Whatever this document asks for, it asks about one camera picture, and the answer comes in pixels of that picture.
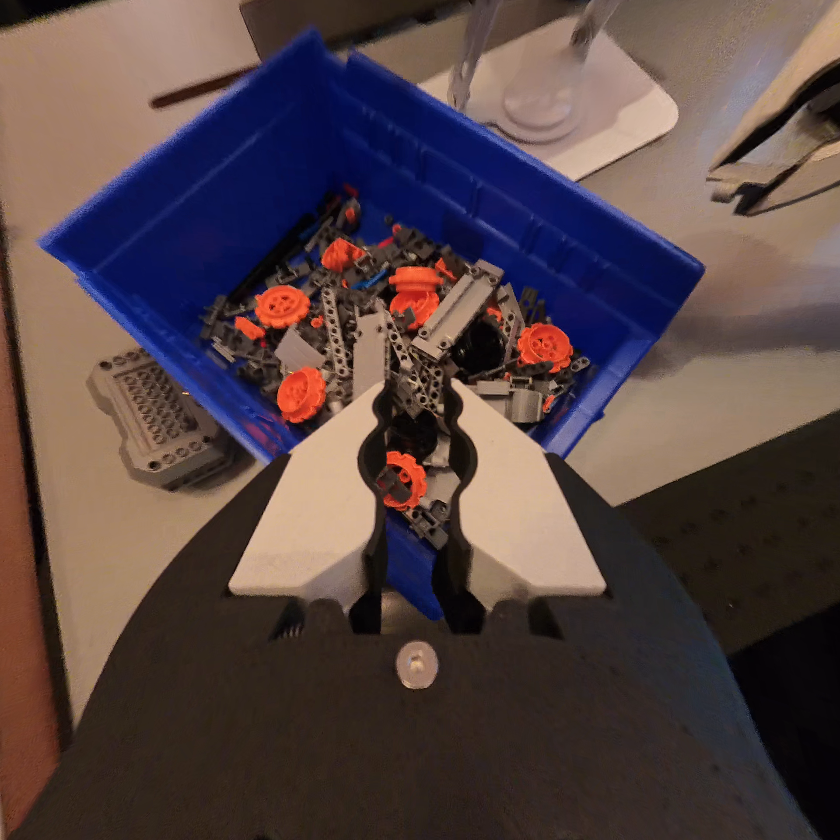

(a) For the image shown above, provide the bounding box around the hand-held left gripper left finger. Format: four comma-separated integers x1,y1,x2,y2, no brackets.
228,381,395,634

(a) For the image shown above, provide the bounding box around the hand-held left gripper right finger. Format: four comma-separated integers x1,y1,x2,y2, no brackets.
436,379,608,634

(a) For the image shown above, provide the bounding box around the pile of toy brick parts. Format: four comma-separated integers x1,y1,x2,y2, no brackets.
200,187,592,546

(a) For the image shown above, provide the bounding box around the blue plastic storage bin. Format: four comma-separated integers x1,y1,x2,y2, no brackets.
38,26,706,621

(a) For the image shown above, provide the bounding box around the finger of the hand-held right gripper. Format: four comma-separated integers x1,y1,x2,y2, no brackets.
707,134,840,217
707,0,840,175

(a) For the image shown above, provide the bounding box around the grey perforated toy brick block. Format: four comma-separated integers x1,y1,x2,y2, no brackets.
85,346,238,492

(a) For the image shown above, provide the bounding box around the white metal board stand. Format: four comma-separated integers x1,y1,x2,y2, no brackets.
416,0,680,182

